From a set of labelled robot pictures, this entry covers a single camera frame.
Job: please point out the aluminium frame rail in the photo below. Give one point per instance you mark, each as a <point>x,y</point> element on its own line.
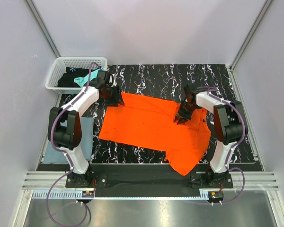
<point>253,180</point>

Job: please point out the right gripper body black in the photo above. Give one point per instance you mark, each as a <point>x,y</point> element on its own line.
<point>185,110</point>

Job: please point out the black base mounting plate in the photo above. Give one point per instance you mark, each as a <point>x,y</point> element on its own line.
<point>105,175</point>

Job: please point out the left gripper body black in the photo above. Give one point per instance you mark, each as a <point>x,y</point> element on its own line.
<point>113,94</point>

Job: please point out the corner aluminium post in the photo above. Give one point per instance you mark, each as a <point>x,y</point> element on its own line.
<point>259,18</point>
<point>42,27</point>

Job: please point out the slotted cable duct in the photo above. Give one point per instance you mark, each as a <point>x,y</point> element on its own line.
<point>192,194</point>

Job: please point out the right corner aluminium post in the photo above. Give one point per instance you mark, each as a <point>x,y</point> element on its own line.
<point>259,18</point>

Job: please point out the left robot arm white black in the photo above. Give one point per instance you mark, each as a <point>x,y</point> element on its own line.
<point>64,129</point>

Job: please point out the teal t shirt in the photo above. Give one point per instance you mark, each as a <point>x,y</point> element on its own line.
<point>82,76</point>

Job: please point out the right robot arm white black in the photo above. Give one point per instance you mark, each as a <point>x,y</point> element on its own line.
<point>230,129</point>

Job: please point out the white plastic laundry basket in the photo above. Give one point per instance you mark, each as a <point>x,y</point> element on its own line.
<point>59,66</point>

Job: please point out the folded grey-blue t shirt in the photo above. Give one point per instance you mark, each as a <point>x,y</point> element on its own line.
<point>54,157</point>

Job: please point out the left corner aluminium post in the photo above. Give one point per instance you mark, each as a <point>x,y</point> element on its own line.
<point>42,27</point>

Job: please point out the black t shirt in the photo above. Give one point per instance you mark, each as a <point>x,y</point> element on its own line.
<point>67,78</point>

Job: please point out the orange t shirt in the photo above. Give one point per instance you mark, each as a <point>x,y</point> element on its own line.
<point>148,122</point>

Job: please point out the black marbled table mat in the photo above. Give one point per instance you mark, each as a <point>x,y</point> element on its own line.
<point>159,81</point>

